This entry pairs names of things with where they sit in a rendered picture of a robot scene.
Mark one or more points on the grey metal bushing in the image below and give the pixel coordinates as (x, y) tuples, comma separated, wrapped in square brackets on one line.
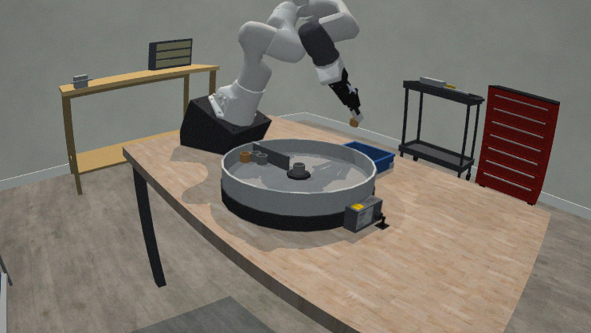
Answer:
[(298, 168), (261, 159), (253, 155)]

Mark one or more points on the bronze bushing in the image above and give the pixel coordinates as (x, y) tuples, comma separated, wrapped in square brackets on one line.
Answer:
[(245, 157), (353, 122)]

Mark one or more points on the blue crate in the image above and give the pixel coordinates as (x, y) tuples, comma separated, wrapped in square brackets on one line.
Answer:
[(383, 160)]

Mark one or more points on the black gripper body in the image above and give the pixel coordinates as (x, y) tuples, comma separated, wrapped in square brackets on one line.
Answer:
[(343, 83)]

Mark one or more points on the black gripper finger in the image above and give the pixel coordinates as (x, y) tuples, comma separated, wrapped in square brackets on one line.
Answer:
[(341, 97), (352, 95)]

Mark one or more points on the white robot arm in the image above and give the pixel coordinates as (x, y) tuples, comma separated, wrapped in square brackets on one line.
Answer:
[(279, 39)]

